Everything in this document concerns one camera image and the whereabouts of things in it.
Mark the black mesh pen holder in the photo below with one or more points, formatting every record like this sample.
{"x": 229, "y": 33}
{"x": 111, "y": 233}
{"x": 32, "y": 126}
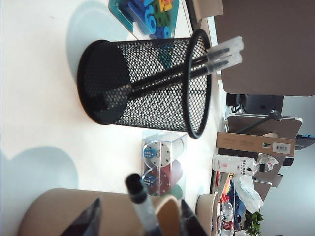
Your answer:
{"x": 103, "y": 73}

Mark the white plastic bottle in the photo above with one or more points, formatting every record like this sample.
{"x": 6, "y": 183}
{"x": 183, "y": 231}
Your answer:
{"x": 231, "y": 166}

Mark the clear plastic poker chip case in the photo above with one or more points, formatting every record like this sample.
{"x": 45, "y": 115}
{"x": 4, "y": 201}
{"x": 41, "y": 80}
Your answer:
{"x": 162, "y": 152}

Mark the white plastic bag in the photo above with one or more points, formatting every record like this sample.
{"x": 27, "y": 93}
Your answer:
{"x": 249, "y": 194}

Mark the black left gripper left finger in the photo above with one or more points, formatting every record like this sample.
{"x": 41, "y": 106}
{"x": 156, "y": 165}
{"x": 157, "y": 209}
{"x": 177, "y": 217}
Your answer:
{"x": 89, "y": 221}

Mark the clear water bottle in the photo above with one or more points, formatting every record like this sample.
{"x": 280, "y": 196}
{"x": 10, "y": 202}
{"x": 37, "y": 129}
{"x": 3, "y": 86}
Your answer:
{"x": 227, "y": 218}

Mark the teal tray of toy numbers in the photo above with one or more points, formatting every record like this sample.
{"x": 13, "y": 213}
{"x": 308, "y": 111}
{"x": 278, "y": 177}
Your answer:
{"x": 150, "y": 17}

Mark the green potted plant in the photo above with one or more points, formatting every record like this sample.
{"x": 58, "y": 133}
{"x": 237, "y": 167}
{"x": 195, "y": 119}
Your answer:
{"x": 254, "y": 223}

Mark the red poker chip stack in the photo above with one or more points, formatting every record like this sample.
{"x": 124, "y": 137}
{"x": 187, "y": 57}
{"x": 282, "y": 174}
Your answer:
{"x": 169, "y": 175}

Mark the long cardboard box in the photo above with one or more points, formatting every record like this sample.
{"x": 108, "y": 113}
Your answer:
{"x": 246, "y": 145}

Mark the white poker chip stack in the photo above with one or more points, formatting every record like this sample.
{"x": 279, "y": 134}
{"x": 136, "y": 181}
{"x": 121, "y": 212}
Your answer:
{"x": 169, "y": 150}

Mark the brown paper cup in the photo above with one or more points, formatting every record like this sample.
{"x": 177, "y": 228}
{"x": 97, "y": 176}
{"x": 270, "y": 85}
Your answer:
{"x": 73, "y": 211}

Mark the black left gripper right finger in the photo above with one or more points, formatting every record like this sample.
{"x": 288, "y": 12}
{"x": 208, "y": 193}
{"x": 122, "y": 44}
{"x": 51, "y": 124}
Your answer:
{"x": 189, "y": 223}

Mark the brown felt desk divider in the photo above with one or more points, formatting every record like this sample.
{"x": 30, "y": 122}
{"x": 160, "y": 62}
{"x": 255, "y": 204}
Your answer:
{"x": 265, "y": 44}

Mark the black gel pen clear barrel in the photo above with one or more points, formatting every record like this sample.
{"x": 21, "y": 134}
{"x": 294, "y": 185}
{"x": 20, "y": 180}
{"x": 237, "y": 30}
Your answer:
{"x": 136, "y": 188}

